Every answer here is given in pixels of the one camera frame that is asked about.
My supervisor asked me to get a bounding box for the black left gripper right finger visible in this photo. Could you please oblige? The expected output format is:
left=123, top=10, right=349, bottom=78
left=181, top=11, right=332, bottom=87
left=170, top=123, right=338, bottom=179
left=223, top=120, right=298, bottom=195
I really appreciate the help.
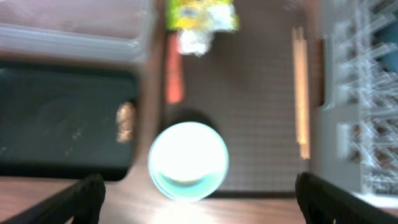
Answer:
left=295, top=172, right=397, bottom=224

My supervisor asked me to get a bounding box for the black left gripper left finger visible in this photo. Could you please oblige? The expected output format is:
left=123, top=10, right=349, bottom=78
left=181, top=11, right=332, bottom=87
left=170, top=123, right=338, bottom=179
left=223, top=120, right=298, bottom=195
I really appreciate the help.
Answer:
left=3, top=174, right=106, bottom=224

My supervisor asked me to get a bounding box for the light blue bowl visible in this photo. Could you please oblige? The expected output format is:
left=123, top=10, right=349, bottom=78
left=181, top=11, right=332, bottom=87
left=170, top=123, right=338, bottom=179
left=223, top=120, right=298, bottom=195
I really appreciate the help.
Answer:
left=148, top=121, right=229, bottom=202

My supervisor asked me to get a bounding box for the dark blue plate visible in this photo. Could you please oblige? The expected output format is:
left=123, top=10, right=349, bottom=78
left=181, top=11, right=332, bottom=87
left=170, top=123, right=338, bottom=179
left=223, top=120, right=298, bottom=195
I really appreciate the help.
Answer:
left=378, top=22, right=397, bottom=73

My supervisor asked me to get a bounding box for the grey plastic dishwasher rack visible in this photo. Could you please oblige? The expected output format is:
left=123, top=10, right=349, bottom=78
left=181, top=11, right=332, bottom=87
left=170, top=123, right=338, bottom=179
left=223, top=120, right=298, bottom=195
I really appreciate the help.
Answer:
left=313, top=0, right=397, bottom=208

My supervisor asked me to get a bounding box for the black tray bin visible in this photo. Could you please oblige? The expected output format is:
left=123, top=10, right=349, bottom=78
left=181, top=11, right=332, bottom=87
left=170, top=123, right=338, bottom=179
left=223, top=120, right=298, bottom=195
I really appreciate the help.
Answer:
left=1, top=61, right=139, bottom=181

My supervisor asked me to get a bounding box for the brown serving tray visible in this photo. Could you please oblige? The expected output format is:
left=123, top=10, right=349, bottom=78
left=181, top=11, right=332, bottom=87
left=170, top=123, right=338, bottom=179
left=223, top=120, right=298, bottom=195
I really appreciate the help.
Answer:
left=160, top=0, right=310, bottom=198

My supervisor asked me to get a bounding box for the orange carrot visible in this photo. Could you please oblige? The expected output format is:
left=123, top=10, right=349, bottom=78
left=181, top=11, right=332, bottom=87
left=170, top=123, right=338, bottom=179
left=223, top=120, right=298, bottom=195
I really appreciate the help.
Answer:
left=165, top=33, right=184, bottom=104

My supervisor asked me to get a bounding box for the wooden chopstick right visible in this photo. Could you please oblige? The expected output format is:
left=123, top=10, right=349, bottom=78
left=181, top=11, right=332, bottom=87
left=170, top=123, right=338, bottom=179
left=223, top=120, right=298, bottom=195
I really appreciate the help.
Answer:
left=297, top=27, right=310, bottom=159

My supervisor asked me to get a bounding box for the wooden chopstick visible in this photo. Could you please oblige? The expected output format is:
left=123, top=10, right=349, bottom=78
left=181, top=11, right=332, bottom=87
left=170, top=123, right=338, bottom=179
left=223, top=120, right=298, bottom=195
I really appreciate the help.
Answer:
left=297, top=27, right=310, bottom=159
left=292, top=27, right=302, bottom=145

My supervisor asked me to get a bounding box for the wooden chopstick left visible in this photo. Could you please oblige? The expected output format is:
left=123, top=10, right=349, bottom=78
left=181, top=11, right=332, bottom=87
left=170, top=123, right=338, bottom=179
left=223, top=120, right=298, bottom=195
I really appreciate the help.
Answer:
left=292, top=27, right=302, bottom=145

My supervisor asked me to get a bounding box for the clear plastic bin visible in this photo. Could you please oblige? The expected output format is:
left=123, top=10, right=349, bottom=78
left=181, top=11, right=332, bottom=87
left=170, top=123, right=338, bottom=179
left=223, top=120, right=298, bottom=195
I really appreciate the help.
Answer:
left=1, top=0, right=156, bottom=63

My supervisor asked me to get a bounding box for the yellow green snack wrapper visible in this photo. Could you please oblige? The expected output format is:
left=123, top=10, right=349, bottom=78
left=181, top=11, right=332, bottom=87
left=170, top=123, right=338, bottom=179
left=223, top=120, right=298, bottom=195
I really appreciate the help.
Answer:
left=165, top=0, right=239, bottom=57

